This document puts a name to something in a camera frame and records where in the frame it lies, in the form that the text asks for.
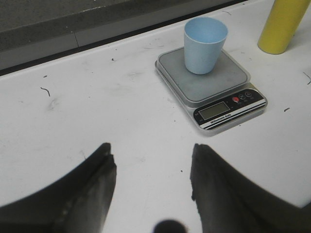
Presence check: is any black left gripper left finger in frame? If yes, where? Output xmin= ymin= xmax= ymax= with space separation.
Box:
xmin=0 ymin=143 xmax=116 ymax=233

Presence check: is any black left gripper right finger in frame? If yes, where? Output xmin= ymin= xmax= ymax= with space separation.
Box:
xmin=190 ymin=144 xmax=311 ymax=233

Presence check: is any light blue plastic cup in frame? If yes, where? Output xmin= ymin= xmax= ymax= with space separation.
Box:
xmin=184 ymin=17 xmax=228 ymax=75

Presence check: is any yellow squeeze bottle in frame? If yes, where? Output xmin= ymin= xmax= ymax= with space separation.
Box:
xmin=258 ymin=0 xmax=311 ymax=54

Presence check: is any silver digital kitchen scale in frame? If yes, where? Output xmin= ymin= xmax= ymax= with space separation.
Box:
xmin=155 ymin=48 xmax=268 ymax=136

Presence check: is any grey stone counter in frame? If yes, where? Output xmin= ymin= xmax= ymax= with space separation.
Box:
xmin=0 ymin=0 xmax=235 ymax=75

